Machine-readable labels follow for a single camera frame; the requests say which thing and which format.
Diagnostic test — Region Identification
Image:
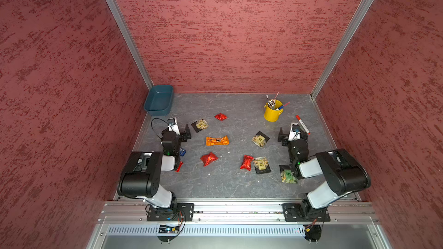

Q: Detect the green-label tea bag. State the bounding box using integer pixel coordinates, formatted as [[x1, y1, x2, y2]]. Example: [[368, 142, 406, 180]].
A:
[[279, 165, 298, 184]]

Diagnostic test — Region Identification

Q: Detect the black oolong tea bag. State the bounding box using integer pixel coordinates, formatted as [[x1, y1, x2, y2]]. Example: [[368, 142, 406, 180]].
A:
[[253, 157, 272, 174], [192, 119, 208, 133]]

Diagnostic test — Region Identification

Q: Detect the teal plastic storage box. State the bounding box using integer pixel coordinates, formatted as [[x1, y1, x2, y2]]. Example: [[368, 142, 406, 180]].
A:
[[144, 85, 174, 116]]

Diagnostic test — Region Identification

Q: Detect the orange tea bag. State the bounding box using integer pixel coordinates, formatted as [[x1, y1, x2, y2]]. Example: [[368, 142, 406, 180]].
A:
[[206, 136, 230, 146]]

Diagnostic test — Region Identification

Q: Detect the black yellow-label tea bag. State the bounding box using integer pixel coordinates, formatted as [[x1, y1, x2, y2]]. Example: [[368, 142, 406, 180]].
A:
[[252, 131, 270, 148]]

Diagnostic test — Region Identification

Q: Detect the red foil tea bag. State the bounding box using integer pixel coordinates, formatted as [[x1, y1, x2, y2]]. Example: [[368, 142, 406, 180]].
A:
[[200, 152, 219, 167], [176, 161, 183, 172]]

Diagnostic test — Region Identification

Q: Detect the small red tea bag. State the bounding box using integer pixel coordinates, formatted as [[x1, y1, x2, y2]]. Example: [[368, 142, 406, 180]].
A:
[[215, 113, 227, 121]]

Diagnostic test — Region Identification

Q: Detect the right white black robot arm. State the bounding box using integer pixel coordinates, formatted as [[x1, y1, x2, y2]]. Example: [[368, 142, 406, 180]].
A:
[[278, 123, 371, 218]]

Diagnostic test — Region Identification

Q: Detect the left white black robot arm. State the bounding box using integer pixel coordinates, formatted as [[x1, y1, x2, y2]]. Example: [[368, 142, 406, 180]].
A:
[[117, 125, 192, 212]]

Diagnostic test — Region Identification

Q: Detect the red white marker pen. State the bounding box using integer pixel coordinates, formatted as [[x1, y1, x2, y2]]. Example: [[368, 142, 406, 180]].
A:
[[296, 115, 310, 135]]

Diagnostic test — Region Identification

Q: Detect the yellow pen holder cup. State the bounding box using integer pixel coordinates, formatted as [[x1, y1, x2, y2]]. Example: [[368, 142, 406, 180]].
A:
[[264, 99, 283, 122]]

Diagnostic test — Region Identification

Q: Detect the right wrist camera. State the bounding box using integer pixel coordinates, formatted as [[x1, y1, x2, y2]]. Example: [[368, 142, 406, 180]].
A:
[[288, 122, 303, 141]]

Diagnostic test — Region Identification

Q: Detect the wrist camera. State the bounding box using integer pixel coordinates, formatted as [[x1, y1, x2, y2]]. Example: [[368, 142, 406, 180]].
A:
[[167, 118, 180, 135], [288, 122, 303, 141]]

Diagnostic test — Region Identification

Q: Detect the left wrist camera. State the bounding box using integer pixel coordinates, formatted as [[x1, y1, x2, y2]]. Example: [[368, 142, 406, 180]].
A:
[[167, 118, 180, 135]]

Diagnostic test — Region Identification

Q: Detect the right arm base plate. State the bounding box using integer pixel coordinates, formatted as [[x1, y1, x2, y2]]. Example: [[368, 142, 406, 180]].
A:
[[282, 201, 331, 224]]

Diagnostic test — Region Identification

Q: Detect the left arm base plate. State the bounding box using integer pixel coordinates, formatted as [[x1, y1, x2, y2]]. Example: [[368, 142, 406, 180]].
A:
[[147, 203, 195, 222]]

